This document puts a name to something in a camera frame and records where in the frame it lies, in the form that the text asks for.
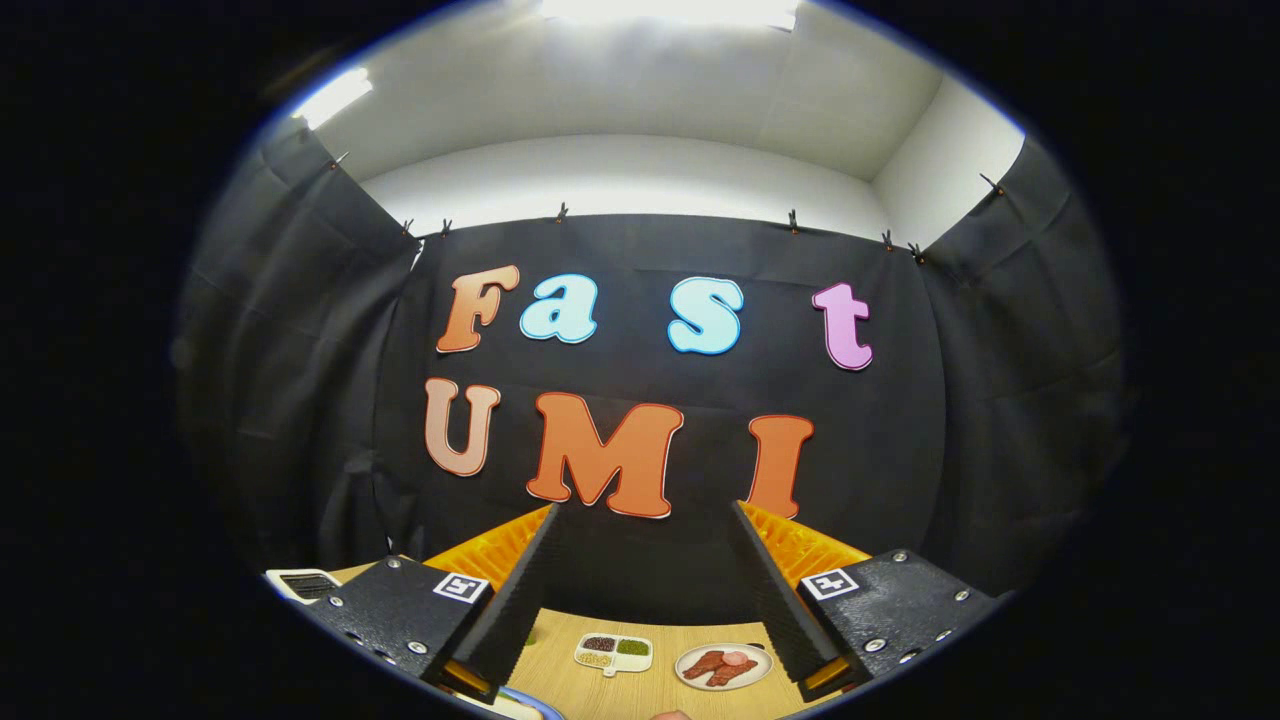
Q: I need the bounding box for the cream toaster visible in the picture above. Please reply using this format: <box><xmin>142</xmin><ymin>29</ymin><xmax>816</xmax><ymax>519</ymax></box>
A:
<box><xmin>264</xmin><ymin>568</ymin><xmax>343</xmax><ymax>605</ymax></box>

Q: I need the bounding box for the blue round plate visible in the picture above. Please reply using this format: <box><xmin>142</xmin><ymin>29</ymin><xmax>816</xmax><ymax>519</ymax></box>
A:
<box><xmin>495</xmin><ymin>686</ymin><xmax>566</xmax><ymax>720</ymax></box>

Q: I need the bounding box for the white oval plate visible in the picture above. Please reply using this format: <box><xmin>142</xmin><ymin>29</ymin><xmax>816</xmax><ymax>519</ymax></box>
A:
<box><xmin>675</xmin><ymin>642</ymin><xmax>774</xmax><ymax>692</ymax></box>

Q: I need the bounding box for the white divided dish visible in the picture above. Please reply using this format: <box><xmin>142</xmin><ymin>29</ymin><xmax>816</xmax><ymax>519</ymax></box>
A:
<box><xmin>574</xmin><ymin>633</ymin><xmax>654</xmax><ymax>678</ymax></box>

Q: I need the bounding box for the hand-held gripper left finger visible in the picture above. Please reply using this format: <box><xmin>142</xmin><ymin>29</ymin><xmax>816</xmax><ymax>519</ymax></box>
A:
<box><xmin>300</xmin><ymin>503</ymin><xmax>561</xmax><ymax>704</ymax></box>

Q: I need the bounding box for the row of black cloth clips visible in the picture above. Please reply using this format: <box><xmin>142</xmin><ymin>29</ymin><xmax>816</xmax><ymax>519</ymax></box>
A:
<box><xmin>325</xmin><ymin>150</ymin><xmax>1006</xmax><ymax>266</ymax></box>

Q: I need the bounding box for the ceiling light panel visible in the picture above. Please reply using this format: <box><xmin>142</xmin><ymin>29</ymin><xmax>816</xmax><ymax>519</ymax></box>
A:
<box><xmin>290</xmin><ymin>67</ymin><xmax>374</xmax><ymax>131</ymax></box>

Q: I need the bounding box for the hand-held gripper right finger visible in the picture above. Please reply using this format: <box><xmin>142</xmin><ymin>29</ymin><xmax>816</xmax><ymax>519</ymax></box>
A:
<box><xmin>730</xmin><ymin>500</ymin><xmax>1001</xmax><ymax>703</ymax></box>

